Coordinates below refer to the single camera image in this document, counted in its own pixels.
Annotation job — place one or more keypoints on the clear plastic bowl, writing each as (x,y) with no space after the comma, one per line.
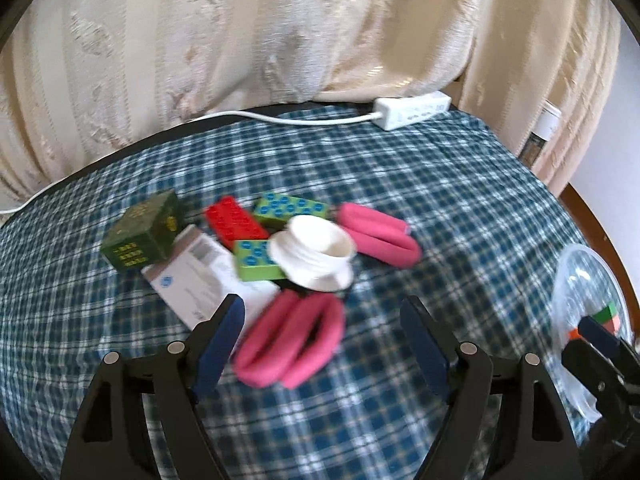
(575,280)

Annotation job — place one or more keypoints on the orange block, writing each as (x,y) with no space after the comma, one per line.
(575,333)

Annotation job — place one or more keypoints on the white power strip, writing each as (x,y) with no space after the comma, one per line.
(415,107)

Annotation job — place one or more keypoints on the red toy brick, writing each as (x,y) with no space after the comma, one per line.
(232,220)

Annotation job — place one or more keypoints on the blue plaid cloth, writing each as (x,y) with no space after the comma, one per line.
(400,185)

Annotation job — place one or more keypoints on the bottle with white cap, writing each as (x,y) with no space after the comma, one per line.
(547,122)

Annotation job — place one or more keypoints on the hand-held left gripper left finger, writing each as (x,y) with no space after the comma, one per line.
(220,345)

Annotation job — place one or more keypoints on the white medicine box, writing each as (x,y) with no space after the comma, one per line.
(195,280)

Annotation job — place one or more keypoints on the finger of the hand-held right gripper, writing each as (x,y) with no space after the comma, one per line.
(590,370)
(600,335)

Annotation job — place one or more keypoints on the dark green printed box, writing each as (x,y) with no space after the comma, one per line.
(140,235)

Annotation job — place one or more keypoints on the pink foam loop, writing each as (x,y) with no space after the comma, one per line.
(270,355)
(360,220)

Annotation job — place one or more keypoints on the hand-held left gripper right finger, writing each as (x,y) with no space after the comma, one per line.
(425,350)

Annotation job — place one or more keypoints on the white cup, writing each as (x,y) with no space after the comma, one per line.
(315,250)

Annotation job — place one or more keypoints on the green blue-dotted toy brick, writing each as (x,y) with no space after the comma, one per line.
(252,260)
(280,207)

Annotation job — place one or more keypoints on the green and pink block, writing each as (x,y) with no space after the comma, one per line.
(611,317)

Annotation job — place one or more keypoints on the cream patterned curtain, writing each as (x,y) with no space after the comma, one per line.
(550,60)
(200,35)

